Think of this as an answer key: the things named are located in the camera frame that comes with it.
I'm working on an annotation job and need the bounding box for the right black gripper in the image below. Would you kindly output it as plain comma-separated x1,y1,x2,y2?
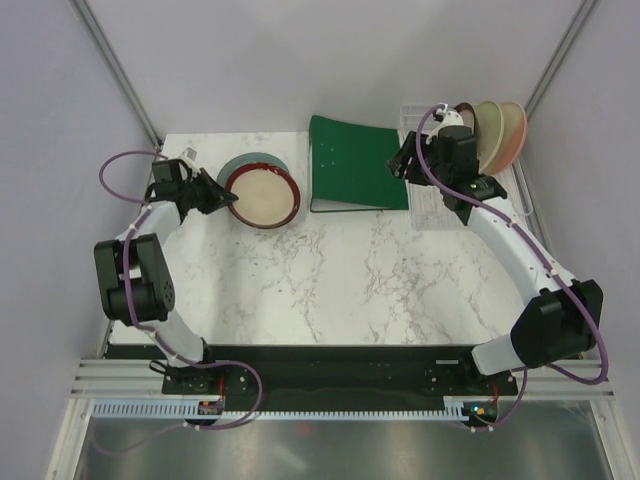
386,130,451,189

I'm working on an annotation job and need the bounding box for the grey-blue plate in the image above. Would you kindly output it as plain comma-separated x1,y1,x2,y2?
216,152,289,187

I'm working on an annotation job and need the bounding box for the red rimmed cream plate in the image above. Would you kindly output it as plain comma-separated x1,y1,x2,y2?
226,162,301,229

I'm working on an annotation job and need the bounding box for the dark rimmed beige plate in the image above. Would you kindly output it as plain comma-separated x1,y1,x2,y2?
454,102,479,136

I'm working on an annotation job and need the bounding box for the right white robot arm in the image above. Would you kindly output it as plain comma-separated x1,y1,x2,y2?
387,125,609,394

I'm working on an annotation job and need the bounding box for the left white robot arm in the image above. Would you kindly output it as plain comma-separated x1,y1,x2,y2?
94,151,239,393

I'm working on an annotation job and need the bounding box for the pale green plate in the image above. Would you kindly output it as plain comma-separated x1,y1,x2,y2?
474,101,504,172

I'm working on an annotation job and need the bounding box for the pink and cream plate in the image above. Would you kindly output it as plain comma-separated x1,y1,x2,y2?
486,102,528,175

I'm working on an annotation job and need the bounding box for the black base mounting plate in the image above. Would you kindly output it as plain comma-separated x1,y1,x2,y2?
160,343,521,401

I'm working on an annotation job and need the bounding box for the green ring binder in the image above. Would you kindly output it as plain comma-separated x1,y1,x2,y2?
309,115,409,213

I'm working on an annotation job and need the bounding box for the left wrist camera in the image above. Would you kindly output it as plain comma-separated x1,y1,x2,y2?
181,147,197,162

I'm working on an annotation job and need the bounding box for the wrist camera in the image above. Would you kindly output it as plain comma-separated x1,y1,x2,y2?
181,147,197,162
430,103,464,136

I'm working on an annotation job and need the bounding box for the white wire dish rack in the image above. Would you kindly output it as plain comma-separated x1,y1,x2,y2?
399,105,534,231

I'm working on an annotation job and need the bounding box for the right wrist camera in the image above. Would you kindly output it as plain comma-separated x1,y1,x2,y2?
430,103,464,136

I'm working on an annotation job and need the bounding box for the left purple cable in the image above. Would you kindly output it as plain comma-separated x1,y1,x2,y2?
92,149,267,455

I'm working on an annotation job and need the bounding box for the purple cable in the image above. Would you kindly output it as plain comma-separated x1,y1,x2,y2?
417,103,611,432
92,149,267,455

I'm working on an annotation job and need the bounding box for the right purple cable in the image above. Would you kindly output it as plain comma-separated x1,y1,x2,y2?
417,103,611,432

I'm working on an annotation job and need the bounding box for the aluminium frame rail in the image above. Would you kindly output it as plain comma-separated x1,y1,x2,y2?
71,359,615,401

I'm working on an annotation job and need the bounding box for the white slotted cable duct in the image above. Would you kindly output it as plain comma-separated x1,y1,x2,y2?
91,398,497,421

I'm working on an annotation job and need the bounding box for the left aluminium corner post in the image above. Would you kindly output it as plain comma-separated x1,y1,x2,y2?
69,0,162,149

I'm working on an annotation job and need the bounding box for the aluminium corner post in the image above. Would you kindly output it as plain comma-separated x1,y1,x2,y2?
69,0,162,149
525,0,601,118

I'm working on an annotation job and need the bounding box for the right aluminium corner post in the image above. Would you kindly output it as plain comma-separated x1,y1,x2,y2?
525,0,601,118

